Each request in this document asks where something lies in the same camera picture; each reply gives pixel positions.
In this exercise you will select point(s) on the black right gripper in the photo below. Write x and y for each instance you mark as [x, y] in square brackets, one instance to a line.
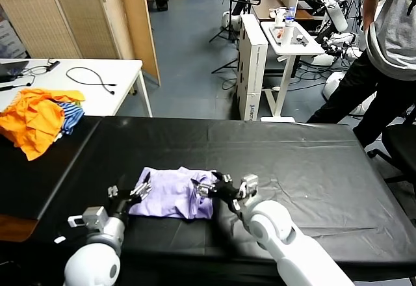
[226, 193]

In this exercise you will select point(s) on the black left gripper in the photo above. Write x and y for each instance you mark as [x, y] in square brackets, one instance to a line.
[123, 204]

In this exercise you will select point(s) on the lavender t-shirt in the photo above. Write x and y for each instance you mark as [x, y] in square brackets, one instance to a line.
[169, 195]

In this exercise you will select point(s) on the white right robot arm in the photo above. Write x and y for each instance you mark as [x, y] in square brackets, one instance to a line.
[276, 227]

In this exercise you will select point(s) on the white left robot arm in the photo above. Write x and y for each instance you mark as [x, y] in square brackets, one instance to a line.
[97, 260]

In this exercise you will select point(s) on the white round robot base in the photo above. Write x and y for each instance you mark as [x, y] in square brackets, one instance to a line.
[331, 83]

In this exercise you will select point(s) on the black table cover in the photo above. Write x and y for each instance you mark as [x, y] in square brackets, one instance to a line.
[260, 143]

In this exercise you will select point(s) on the blue striped garment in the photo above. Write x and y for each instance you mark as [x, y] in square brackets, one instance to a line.
[72, 117]

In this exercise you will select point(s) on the black side table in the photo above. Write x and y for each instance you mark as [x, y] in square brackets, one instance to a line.
[19, 185]

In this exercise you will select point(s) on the tall white cardboard box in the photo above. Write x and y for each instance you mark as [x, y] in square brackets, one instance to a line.
[252, 71]

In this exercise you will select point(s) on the orange garment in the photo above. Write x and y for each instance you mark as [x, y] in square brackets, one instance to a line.
[29, 120]

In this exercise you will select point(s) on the white table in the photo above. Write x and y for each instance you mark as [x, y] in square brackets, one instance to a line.
[107, 71]

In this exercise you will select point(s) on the small white standing desk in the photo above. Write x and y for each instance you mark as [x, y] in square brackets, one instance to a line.
[282, 81]

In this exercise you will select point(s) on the grey tray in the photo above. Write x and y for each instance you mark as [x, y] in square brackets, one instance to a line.
[273, 37]

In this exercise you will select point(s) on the black tripod stand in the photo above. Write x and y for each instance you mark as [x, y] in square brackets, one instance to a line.
[231, 22]

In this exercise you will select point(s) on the white tumbler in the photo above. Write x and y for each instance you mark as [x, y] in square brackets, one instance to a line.
[285, 37]

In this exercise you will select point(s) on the small white wheeled base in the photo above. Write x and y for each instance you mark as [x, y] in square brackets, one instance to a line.
[227, 19]

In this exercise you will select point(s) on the black laptop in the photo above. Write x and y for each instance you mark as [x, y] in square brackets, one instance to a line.
[11, 70]

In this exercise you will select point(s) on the wooden folding screen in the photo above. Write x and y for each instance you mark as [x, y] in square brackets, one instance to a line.
[81, 13]

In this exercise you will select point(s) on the brown desk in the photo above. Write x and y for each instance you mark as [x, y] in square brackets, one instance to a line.
[266, 6]

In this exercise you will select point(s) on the clear water bottle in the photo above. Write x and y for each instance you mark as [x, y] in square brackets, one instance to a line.
[290, 14]

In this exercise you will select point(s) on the black bin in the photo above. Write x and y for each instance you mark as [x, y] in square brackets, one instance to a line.
[161, 1]

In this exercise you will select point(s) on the black office chair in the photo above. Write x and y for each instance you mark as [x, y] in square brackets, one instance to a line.
[399, 143]

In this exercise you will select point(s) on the white humanoid robot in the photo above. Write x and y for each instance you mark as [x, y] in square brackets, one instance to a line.
[336, 16]

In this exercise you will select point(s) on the person in grey shirt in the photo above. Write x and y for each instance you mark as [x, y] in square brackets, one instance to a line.
[390, 32]

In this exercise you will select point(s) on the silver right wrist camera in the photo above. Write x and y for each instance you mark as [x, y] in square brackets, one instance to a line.
[249, 187]

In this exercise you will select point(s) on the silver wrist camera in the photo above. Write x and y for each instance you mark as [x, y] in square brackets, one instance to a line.
[249, 187]
[91, 219]

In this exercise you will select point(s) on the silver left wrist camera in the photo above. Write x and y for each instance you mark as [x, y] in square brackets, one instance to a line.
[91, 219]

